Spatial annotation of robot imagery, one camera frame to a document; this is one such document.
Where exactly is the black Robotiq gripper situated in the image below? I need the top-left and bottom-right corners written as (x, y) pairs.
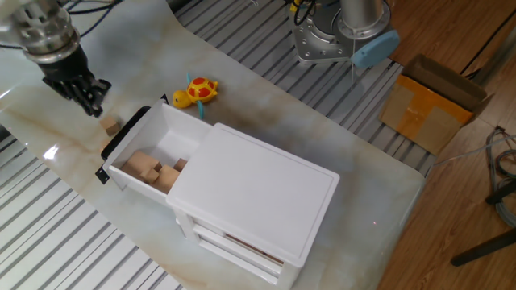
top-left (38, 45), bottom-right (113, 119)

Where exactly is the white drawer with black handle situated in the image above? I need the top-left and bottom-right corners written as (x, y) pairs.
top-left (95, 94), bottom-right (214, 206)

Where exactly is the white drawer cabinet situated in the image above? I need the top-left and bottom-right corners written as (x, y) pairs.
top-left (165, 122), bottom-right (341, 290)

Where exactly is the yellow turtle bath toy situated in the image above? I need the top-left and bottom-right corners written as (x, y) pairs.
top-left (172, 72), bottom-right (219, 121)

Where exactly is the cardboard box with orange tape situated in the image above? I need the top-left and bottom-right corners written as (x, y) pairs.
top-left (378, 53), bottom-right (495, 157)

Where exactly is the black stand leg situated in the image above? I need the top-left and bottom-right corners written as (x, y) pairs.
top-left (450, 228), bottom-right (516, 267)
top-left (485, 180), bottom-right (516, 205)

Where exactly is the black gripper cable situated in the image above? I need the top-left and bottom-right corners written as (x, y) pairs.
top-left (60, 0), bottom-right (124, 39)

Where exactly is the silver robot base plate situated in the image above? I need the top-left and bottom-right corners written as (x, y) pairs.
top-left (289, 7), bottom-right (358, 64)

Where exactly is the grey cable coil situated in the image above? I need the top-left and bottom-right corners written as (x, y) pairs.
top-left (485, 126), bottom-right (516, 229)

